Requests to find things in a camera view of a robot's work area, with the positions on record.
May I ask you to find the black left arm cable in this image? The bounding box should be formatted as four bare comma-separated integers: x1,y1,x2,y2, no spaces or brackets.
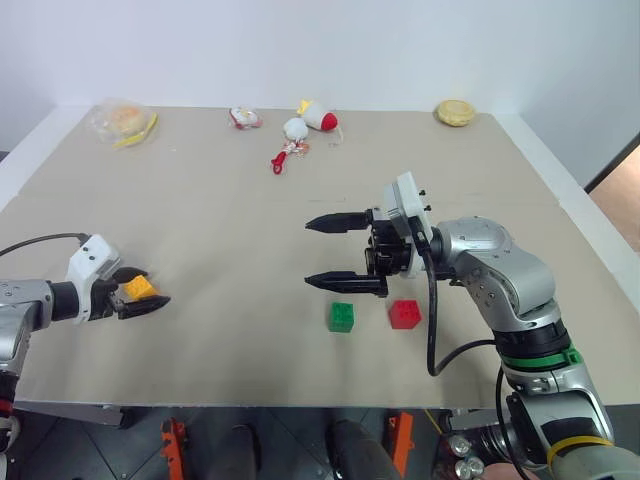
0,231,90,259

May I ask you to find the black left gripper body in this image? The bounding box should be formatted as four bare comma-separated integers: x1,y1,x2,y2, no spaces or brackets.
89,271,124,322

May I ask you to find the green toy brick cube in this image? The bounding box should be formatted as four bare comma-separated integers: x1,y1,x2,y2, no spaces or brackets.
327,301,357,333

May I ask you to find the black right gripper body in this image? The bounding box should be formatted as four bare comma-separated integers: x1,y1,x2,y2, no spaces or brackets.
363,206,417,277

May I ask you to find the yellow egg tart toy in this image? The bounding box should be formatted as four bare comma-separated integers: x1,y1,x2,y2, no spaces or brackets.
433,98,477,128

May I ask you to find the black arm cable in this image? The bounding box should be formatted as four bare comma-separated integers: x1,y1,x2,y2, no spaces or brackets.
494,364,532,474
0,231,90,259

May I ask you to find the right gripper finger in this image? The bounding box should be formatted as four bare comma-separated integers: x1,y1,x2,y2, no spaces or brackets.
303,270,391,300
304,209,375,235

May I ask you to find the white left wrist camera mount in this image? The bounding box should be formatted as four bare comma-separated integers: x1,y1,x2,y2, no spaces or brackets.
66,234,122,327

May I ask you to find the white plush with red keychain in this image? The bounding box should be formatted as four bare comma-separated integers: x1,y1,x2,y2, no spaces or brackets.
270,116,312,176

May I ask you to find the yellow toy brick cube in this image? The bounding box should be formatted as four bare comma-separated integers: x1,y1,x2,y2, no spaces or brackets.
123,273,158,304

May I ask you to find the red toy brick cube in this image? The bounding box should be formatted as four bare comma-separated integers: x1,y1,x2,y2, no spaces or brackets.
388,298,423,332

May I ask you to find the dark rounded shape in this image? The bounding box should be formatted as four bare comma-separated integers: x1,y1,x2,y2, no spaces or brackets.
323,416,402,480

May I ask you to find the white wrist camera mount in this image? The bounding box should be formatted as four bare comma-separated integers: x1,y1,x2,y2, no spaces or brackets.
66,234,122,327
381,171,437,279

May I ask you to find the small packaged red white toy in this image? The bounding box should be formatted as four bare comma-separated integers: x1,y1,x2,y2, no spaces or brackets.
226,105,263,132

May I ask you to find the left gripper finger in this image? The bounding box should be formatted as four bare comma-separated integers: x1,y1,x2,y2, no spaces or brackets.
117,295,173,322
113,266,150,288

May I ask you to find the orange clamp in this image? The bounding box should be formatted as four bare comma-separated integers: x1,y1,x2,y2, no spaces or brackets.
386,411,417,474
159,416,189,480

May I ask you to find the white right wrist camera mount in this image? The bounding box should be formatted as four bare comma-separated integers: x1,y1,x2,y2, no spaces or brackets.
381,171,437,279

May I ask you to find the bagged toy burger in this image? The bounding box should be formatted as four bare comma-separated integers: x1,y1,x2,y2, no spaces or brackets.
86,98,161,151

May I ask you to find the yellow cable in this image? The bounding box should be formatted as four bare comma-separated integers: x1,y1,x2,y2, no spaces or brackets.
424,409,447,437

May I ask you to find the grey table frame bracket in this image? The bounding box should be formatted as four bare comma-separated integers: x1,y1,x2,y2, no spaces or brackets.
98,404,137,430

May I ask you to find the white red yellow plush toy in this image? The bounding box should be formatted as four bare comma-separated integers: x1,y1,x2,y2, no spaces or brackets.
295,98,339,134

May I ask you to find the black right upper arm cable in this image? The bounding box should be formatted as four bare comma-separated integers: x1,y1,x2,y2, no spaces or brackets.
494,364,532,474

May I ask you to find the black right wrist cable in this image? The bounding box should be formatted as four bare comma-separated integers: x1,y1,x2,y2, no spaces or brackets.
410,218,497,378

